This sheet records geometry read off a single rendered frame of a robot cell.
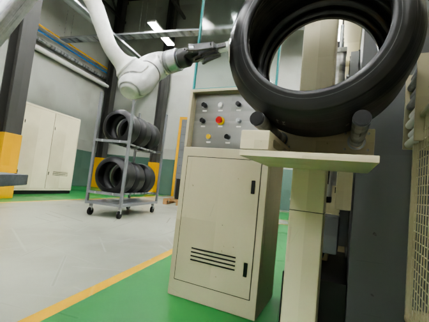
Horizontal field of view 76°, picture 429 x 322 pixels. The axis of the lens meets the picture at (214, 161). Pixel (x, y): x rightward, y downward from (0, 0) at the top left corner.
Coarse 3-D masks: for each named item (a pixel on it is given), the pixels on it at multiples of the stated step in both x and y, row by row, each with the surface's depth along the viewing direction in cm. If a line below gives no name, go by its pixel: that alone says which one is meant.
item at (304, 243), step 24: (312, 24) 116; (336, 24) 112; (312, 48) 115; (336, 48) 117; (312, 72) 113; (312, 192) 108; (312, 216) 107; (288, 240) 110; (312, 240) 106; (288, 264) 109; (312, 264) 105; (288, 288) 108; (312, 288) 104; (288, 312) 107; (312, 312) 103
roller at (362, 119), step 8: (360, 112) 71; (368, 112) 70; (352, 120) 72; (360, 120) 71; (368, 120) 70; (352, 128) 78; (360, 128) 73; (352, 136) 86; (360, 136) 82; (352, 144) 98; (360, 144) 97
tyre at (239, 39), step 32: (256, 0) 86; (288, 0) 103; (320, 0) 103; (352, 0) 98; (384, 0) 90; (416, 0) 69; (256, 32) 106; (288, 32) 109; (384, 32) 94; (416, 32) 69; (256, 64) 111; (384, 64) 69; (256, 96) 84; (288, 96) 79; (320, 96) 75; (352, 96) 72; (384, 96) 73; (288, 128) 90; (320, 128) 83
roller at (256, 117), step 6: (252, 114) 83; (258, 114) 82; (252, 120) 83; (258, 120) 82; (264, 120) 83; (258, 126) 84; (264, 126) 85; (270, 126) 89; (276, 132) 98; (282, 138) 107
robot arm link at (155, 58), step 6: (150, 54) 111; (156, 54) 110; (144, 60) 107; (150, 60) 107; (156, 60) 108; (156, 66) 107; (162, 66) 110; (162, 72) 110; (168, 72) 112; (162, 78) 113
